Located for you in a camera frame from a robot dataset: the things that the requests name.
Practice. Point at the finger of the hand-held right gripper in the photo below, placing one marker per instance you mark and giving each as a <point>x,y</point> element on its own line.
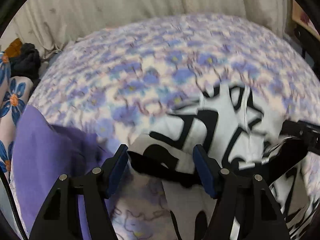
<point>312,143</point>
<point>302,128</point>

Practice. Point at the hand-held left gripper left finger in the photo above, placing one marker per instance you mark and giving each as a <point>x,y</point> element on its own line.
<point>117,172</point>

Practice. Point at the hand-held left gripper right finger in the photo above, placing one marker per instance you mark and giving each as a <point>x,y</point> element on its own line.
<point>205,172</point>

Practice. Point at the white jacket with black print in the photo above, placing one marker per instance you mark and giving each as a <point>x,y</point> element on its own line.
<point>260,120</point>

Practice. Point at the black clothes pile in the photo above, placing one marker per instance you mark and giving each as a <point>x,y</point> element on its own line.
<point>27,62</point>

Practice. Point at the purple garment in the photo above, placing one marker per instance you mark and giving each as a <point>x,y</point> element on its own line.
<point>45,150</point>

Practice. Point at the purple floral bedspread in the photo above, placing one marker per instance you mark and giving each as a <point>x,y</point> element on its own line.
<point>150,55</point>

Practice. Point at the rolled blue flower blanket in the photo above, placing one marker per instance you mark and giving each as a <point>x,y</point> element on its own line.
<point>15,97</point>

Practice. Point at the brown cloth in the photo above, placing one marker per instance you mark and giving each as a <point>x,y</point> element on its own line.
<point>13,47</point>

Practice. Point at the white pleated curtain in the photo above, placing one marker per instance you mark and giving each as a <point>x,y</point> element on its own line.
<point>125,0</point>

